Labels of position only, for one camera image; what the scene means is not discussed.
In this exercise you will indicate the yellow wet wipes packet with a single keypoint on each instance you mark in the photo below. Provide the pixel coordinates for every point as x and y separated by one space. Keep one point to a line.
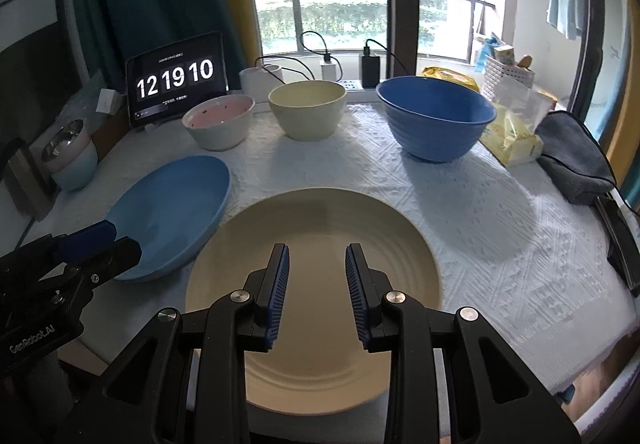
450 75

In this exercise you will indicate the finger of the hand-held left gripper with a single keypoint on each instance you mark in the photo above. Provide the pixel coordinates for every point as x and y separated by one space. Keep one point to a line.
87 236
115 256

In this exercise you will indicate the white charger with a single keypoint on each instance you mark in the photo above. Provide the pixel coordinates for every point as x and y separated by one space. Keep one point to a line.
330 72

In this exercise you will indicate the cream plate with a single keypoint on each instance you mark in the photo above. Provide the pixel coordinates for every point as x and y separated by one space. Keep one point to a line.
310 224

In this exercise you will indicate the white plastic basket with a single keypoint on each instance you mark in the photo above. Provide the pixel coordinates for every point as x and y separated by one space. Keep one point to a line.
500 73

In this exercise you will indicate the black flat device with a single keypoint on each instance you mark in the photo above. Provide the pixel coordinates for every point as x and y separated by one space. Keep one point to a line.
622 244

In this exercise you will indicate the blue plastic bag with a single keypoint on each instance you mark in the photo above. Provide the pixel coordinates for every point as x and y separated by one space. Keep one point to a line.
485 54

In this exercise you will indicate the grey cloth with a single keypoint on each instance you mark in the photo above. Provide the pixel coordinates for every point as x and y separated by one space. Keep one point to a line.
575 143

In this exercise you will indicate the large blue bowl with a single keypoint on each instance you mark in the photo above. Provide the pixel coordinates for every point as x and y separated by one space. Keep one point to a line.
435 133

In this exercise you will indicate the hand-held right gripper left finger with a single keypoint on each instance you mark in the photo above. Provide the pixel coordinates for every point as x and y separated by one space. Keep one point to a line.
282 294

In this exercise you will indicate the black charger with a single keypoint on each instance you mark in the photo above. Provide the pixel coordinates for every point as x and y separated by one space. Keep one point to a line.
368 71

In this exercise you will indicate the tablet with clock display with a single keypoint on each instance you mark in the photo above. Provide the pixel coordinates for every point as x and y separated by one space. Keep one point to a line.
175 78

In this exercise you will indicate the white lamp base holder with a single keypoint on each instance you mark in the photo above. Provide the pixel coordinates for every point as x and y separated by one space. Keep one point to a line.
250 83

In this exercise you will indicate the cream bowl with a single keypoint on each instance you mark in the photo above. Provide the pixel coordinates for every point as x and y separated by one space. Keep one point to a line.
307 121

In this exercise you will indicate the light blue cup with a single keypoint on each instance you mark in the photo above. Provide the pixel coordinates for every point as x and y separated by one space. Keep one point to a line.
77 173

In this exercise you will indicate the blue plate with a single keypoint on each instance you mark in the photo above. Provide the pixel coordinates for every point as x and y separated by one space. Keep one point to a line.
170 209

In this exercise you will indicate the white power strip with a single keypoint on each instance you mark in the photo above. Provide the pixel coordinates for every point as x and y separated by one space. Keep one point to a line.
352 85

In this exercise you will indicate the yellow tissue pack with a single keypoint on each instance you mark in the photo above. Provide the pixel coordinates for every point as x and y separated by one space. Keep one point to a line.
515 143

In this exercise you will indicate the white bowl with pink inside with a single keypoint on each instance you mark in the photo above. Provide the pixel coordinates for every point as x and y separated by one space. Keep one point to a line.
220 133

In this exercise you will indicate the yellow carton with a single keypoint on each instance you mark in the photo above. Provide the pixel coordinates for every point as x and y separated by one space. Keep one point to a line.
504 56

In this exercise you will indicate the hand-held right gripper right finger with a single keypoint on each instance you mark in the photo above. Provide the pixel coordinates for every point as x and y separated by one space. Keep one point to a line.
356 294

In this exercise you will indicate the small white box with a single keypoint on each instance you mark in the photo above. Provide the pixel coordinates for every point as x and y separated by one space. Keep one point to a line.
107 102

